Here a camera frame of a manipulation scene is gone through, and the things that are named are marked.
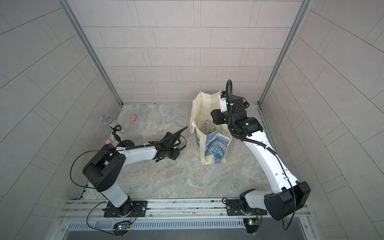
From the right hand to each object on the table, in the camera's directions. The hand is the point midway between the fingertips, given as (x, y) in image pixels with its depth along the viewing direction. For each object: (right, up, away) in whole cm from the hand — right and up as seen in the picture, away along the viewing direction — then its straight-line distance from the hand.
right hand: (215, 111), depth 74 cm
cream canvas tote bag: (-1, -14, 0) cm, 15 cm away
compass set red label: (-2, -10, +23) cm, 25 cm away
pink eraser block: (-66, -19, +19) cm, 71 cm away
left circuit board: (-42, -51, -10) cm, 67 cm away
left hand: (-21, -25, +20) cm, 38 cm away
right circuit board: (+16, -53, -6) cm, 56 cm away
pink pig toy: (-55, -5, +31) cm, 63 cm away
